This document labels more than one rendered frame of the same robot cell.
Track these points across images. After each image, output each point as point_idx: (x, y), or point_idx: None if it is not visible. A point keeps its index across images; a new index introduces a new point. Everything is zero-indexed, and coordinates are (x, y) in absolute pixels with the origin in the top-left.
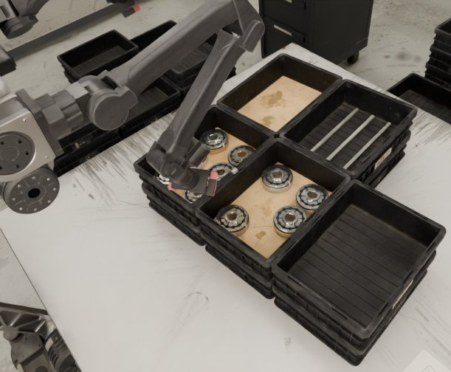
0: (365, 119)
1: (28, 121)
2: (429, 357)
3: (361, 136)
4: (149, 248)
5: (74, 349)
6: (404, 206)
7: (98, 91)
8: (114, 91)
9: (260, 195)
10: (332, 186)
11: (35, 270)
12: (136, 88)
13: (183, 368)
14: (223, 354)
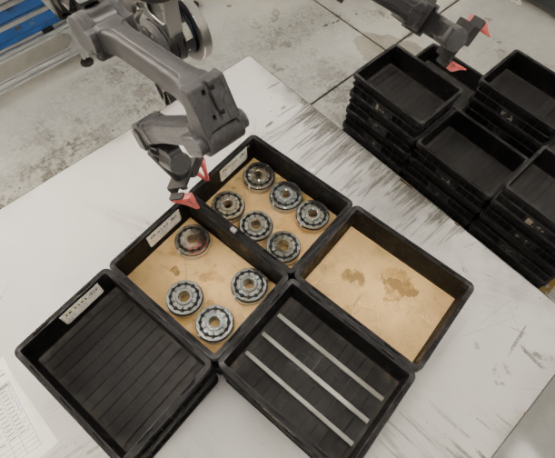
0: (361, 410)
1: None
2: (48, 445)
3: (327, 399)
4: None
5: (109, 144)
6: (162, 420)
7: (84, 12)
8: (88, 25)
9: (230, 269)
10: None
11: None
12: (105, 45)
13: (79, 224)
14: (85, 254)
